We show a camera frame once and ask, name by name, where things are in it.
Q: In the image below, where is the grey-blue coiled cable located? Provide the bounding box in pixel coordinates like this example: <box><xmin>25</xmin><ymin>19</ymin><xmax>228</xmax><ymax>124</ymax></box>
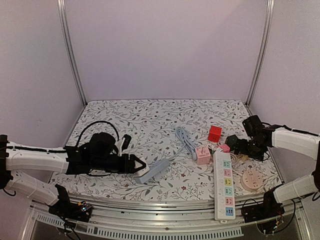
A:
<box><xmin>169</xmin><ymin>126</ymin><xmax>198</xmax><ymax>161</ymax></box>

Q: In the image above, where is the blue power strip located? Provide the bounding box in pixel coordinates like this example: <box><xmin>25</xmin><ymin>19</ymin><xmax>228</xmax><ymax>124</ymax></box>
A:
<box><xmin>135</xmin><ymin>159</ymin><xmax>170</xmax><ymax>184</ymax></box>

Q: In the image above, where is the pink cube adapter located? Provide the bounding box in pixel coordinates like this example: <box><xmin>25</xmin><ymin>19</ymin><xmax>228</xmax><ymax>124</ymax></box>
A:
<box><xmin>195</xmin><ymin>145</ymin><xmax>211</xmax><ymax>165</ymax></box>

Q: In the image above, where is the dark green cube socket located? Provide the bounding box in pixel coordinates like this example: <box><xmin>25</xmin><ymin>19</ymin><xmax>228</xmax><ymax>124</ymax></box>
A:
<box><xmin>225</xmin><ymin>134</ymin><xmax>239</xmax><ymax>152</ymax></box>

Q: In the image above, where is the pink plug adapter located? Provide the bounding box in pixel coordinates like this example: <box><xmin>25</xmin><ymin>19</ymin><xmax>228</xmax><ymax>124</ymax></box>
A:
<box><xmin>216</xmin><ymin>144</ymin><xmax>230</xmax><ymax>153</ymax></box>

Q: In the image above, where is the left aluminium frame post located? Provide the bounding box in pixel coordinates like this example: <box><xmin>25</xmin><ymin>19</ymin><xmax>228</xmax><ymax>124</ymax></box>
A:
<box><xmin>57</xmin><ymin>0</ymin><xmax>88</xmax><ymax>107</ymax></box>

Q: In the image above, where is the white cube adapter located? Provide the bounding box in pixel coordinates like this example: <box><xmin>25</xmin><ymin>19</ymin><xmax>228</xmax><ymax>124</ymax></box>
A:
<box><xmin>134</xmin><ymin>164</ymin><xmax>150</xmax><ymax>177</ymax></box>

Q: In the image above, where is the beige cube adapter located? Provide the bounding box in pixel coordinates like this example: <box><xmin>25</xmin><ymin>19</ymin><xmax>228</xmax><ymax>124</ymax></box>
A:
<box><xmin>239</xmin><ymin>154</ymin><xmax>249</xmax><ymax>162</ymax></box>

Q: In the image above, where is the floral tablecloth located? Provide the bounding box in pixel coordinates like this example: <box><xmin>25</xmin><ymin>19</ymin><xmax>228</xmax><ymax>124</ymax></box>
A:
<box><xmin>47</xmin><ymin>99</ymin><xmax>285</xmax><ymax>202</ymax></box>

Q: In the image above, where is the white long power strip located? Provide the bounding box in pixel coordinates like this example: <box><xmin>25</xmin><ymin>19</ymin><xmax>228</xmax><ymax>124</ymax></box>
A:
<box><xmin>213</xmin><ymin>147</ymin><xmax>236</xmax><ymax>223</ymax></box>

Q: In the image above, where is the right aluminium frame post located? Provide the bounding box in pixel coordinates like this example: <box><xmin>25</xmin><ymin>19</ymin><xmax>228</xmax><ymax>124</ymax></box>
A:
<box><xmin>245</xmin><ymin>0</ymin><xmax>275</xmax><ymax>108</ymax></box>

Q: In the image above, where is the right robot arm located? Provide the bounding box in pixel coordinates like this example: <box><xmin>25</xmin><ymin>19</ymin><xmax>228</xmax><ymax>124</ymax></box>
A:
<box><xmin>226</xmin><ymin>115</ymin><xmax>320</xmax><ymax>223</ymax></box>

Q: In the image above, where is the aluminium frame post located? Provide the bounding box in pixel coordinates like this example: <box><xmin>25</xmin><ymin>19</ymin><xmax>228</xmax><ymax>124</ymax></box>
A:
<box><xmin>245</xmin><ymin>0</ymin><xmax>275</xmax><ymax>108</ymax></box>
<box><xmin>57</xmin><ymin>0</ymin><xmax>88</xmax><ymax>107</ymax></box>

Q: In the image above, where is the aluminium front rail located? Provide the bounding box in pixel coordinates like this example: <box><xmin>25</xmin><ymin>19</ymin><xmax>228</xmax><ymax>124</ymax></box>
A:
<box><xmin>21</xmin><ymin>194</ymin><xmax>312</xmax><ymax>240</ymax></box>

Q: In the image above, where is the round pink socket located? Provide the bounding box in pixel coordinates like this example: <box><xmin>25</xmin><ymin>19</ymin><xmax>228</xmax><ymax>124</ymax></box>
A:
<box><xmin>240</xmin><ymin>169</ymin><xmax>263</xmax><ymax>192</ymax></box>

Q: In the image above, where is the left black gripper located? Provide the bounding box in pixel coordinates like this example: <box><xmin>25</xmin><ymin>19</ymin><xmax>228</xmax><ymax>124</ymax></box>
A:
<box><xmin>91</xmin><ymin>153</ymin><xmax>146</xmax><ymax>174</ymax></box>

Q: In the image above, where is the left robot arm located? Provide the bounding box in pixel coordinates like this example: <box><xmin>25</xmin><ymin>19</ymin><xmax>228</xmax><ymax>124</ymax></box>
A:
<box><xmin>0</xmin><ymin>132</ymin><xmax>149</xmax><ymax>222</ymax></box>

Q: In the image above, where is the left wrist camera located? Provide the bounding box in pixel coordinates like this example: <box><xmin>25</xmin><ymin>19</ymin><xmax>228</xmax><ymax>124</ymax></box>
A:
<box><xmin>116</xmin><ymin>134</ymin><xmax>132</xmax><ymax>155</ymax></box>

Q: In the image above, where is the white cable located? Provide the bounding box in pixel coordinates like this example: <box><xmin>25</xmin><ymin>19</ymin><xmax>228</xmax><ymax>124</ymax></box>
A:
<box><xmin>227</xmin><ymin>152</ymin><xmax>245</xmax><ymax>176</ymax></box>

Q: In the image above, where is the red cube socket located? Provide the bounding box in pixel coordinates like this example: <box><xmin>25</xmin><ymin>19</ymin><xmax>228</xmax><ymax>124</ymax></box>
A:
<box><xmin>208</xmin><ymin>125</ymin><xmax>222</xmax><ymax>143</ymax></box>

